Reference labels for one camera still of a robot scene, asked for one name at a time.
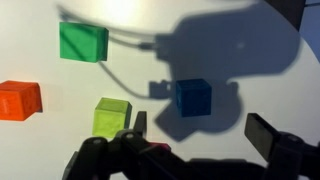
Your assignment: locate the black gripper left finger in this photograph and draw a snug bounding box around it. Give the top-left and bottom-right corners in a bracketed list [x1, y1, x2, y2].
[62, 111, 188, 180]

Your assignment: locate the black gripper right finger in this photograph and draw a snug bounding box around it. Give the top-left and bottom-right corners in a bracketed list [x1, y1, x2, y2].
[244, 112, 320, 180]

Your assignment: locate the blue cube block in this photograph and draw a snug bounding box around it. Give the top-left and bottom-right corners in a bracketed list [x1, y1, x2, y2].
[175, 78, 213, 118]

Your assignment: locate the magenta cube block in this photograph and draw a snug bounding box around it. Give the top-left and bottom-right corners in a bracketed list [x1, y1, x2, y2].
[148, 141, 172, 152]

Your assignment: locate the yellow cube block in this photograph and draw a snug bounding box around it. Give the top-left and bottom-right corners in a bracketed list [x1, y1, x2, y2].
[91, 96, 133, 139]

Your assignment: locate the green cube block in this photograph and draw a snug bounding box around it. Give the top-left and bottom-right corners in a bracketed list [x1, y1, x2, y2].
[58, 21, 110, 64]

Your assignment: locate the orange cube block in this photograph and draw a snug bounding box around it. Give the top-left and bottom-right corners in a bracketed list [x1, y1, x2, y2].
[0, 79, 44, 122]

